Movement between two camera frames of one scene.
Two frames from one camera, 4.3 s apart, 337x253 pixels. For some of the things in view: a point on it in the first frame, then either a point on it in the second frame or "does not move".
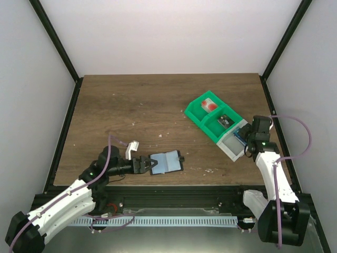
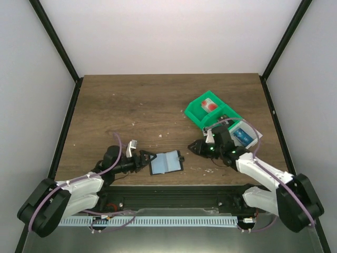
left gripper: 138,165 → 138,161
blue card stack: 238,137 does not move
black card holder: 168,162 does not move
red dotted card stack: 208,105 does not move
